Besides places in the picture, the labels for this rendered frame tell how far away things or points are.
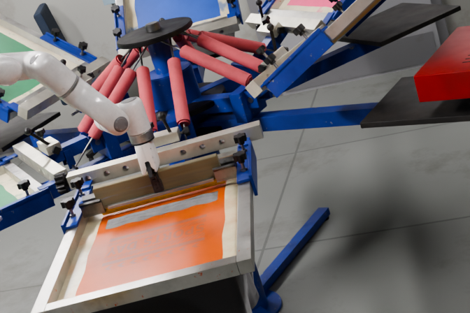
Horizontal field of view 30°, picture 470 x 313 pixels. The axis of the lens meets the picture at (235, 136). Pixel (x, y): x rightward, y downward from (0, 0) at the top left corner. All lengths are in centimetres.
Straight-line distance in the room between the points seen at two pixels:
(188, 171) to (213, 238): 36
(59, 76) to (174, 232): 55
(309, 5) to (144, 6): 94
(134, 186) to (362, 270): 154
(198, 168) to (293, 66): 46
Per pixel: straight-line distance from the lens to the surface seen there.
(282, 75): 287
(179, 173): 273
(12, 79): 249
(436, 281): 381
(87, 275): 248
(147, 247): 251
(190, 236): 248
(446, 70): 276
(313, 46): 278
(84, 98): 257
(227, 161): 274
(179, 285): 222
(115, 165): 299
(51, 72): 254
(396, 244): 414
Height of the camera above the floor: 198
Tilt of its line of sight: 19 degrees down
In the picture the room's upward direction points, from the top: 17 degrees counter-clockwise
